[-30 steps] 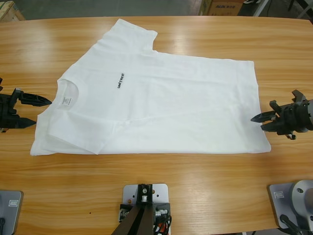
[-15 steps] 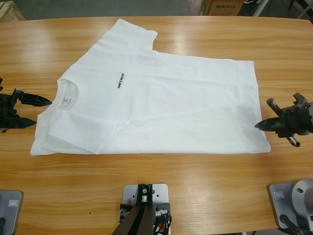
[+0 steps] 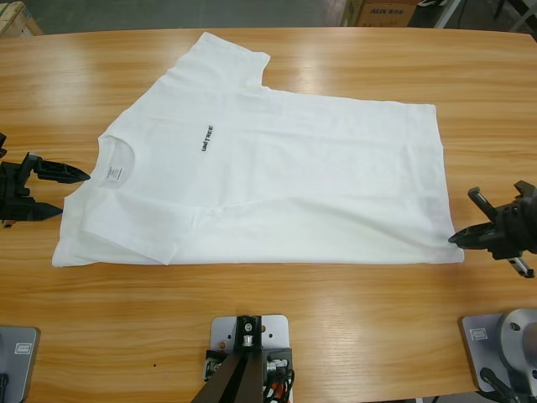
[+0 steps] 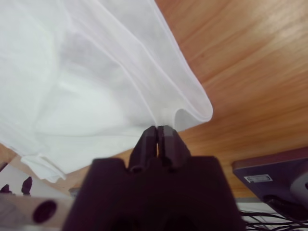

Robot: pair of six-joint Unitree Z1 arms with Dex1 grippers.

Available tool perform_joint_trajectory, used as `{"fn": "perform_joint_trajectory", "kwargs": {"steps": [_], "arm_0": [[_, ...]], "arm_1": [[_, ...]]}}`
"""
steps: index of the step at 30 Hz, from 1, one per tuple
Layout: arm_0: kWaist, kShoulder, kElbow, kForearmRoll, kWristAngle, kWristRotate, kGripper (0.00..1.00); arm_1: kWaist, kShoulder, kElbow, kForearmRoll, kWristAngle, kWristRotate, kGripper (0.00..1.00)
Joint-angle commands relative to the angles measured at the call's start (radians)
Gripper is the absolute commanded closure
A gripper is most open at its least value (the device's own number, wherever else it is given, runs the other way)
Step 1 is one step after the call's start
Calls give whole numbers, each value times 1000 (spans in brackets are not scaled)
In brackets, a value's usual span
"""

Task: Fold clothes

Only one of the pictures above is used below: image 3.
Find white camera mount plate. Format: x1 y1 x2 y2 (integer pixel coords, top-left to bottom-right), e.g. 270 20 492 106
209 314 293 353

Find black clamp with bolt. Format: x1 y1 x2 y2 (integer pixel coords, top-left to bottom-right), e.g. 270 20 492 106
202 347 231 382
262 346 295 384

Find dark camera post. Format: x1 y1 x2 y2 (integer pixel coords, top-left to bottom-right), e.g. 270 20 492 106
190 351 269 403

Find orange cable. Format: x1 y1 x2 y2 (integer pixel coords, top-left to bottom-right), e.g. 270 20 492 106
263 379 287 399

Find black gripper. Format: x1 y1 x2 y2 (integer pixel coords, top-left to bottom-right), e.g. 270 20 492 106
0 152 92 228
447 196 537 280

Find black bracket with silver bolt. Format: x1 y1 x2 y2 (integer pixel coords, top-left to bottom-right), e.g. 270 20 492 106
233 315 264 353

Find white table leg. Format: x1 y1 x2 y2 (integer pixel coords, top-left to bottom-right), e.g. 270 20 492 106
433 0 462 29
509 0 536 34

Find wooden crate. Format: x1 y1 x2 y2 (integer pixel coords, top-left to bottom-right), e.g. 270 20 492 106
0 0 43 37

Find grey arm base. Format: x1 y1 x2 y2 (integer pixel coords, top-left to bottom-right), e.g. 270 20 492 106
0 325 42 403
456 308 537 395

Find white t-shirt with black logo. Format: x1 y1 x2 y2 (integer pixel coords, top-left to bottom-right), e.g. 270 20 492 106
50 29 466 269

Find cardboard box with blue print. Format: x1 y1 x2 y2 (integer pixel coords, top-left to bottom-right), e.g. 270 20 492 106
356 0 417 27

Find black cable at post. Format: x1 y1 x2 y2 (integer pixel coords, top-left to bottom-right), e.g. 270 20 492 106
277 369 300 403

